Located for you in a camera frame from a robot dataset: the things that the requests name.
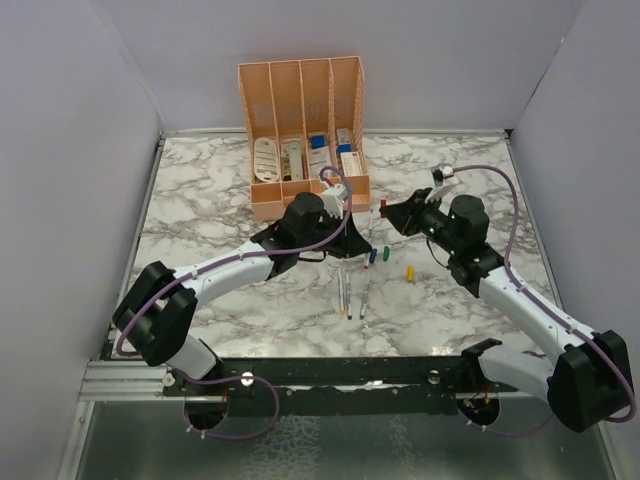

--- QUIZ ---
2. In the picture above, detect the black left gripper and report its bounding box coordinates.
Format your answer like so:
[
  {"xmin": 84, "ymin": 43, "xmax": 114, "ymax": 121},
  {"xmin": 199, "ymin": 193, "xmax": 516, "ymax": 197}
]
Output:
[{"xmin": 298, "ymin": 210, "xmax": 372, "ymax": 260}]

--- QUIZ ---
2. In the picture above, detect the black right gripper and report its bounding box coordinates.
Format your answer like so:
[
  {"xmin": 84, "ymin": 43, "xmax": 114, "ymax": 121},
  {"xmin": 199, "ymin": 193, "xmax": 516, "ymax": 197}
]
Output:
[{"xmin": 382, "ymin": 187, "xmax": 462, "ymax": 256}]

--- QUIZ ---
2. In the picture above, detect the red pen cap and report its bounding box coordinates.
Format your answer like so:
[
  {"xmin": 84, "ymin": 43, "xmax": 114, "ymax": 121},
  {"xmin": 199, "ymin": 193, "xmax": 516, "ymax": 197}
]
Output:
[{"xmin": 379, "ymin": 199, "xmax": 387, "ymax": 219}]

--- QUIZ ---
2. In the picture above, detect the white red marker pen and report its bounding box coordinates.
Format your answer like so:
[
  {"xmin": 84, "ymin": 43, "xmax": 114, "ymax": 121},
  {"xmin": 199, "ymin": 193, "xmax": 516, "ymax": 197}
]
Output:
[{"xmin": 363, "ymin": 209, "xmax": 374, "ymax": 270}]

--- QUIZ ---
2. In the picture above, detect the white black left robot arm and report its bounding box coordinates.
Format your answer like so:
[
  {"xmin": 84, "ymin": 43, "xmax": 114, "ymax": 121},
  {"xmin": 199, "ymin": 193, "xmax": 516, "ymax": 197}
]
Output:
[{"xmin": 112, "ymin": 184, "xmax": 371, "ymax": 395}]

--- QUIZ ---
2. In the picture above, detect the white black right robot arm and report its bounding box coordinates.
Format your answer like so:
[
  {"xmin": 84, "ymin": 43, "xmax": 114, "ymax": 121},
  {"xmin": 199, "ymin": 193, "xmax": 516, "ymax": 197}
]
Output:
[{"xmin": 380, "ymin": 189, "xmax": 637, "ymax": 432}]

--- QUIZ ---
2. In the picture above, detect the white blue marker pen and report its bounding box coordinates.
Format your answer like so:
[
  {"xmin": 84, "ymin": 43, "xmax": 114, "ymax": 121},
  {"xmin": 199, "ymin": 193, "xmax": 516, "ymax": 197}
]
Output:
[{"xmin": 344, "ymin": 271, "xmax": 353, "ymax": 320}]

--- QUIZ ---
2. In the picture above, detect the white green marker pen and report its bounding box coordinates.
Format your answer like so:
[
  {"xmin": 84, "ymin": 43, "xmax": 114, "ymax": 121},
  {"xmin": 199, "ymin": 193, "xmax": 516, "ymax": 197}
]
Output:
[{"xmin": 359, "ymin": 271, "xmax": 371, "ymax": 320}]

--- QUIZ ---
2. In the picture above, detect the white yellow marker pen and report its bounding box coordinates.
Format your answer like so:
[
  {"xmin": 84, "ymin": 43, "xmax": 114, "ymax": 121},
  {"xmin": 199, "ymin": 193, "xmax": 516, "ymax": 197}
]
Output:
[{"xmin": 337, "ymin": 267, "xmax": 346, "ymax": 315}]

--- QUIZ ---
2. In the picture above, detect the white red box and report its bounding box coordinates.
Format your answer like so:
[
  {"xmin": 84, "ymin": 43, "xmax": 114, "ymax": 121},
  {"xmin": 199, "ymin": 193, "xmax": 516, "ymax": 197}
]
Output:
[{"xmin": 336, "ymin": 128, "xmax": 363, "ymax": 176}]

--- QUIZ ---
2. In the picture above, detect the white blue box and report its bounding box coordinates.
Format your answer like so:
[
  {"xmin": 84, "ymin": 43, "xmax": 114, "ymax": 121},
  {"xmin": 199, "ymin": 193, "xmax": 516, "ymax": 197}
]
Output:
[{"xmin": 308, "ymin": 132, "xmax": 332, "ymax": 178}]

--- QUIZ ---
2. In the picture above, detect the white oval label card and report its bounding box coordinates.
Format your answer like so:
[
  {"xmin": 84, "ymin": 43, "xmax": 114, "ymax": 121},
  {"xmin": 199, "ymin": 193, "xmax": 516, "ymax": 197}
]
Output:
[{"xmin": 253, "ymin": 137, "xmax": 280, "ymax": 183}]

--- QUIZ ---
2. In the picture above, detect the peach plastic desk organizer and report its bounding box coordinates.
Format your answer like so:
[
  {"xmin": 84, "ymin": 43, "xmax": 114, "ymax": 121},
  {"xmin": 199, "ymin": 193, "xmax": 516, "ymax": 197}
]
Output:
[{"xmin": 238, "ymin": 56, "xmax": 371, "ymax": 221}]

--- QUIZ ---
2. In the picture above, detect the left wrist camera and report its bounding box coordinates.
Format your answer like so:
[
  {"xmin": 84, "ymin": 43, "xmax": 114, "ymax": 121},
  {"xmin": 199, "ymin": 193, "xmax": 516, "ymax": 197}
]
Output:
[{"xmin": 321, "ymin": 184, "xmax": 348, "ymax": 219}]

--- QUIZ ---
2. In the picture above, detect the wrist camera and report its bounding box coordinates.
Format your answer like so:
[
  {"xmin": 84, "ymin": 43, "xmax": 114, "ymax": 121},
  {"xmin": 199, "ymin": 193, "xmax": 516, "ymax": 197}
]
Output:
[
  {"xmin": 426, "ymin": 165, "xmax": 459, "ymax": 203},
  {"xmin": 321, "ymin": 184, "xmax": 348, "ymax": 219}
]

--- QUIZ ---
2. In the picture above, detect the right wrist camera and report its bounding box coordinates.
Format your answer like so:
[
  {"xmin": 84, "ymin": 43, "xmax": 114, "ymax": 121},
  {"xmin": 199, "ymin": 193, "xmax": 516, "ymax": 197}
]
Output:
[{"xmin": 426, "ymin": 165, "xmax": 459, "ymax": 203}]

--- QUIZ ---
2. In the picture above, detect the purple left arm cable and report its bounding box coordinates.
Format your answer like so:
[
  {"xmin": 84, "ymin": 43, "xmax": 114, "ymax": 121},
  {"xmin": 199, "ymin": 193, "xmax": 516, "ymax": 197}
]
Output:
[{"xmin": 115, "ymin": 166, "xmax": 354, "ymax": 357}]

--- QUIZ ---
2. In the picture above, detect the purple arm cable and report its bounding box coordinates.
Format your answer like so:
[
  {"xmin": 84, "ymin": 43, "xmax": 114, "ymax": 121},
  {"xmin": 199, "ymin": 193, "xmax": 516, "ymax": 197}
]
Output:
[
  {"xmin": 452, "ymin": 164, "xmax": 636, "ymax": 420},
  {"xmin": 115, "ymin": 166, "xmax": 354, "ymax": 357}
]

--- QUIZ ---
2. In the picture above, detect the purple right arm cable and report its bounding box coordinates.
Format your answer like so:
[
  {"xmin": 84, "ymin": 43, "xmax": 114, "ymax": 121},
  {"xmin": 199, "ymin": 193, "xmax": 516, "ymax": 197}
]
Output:
[{"xmin": 452, "ymin": 164, "xmax": 636, "ymax": 420}]

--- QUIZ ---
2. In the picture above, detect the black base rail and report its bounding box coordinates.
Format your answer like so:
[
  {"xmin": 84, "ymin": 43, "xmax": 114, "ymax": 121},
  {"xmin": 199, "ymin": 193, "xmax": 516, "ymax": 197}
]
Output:
[{"xmin": 141, "ymin": 356, "xmax": 514, "ymax": 416}]

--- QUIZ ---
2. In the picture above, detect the aluminium extrusion frame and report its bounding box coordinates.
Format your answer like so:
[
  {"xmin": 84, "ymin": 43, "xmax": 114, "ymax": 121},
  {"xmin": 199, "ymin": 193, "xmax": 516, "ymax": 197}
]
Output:
[{"xmin": 78, "ymin": 360, "xmax": 167, "ymax": 402}]

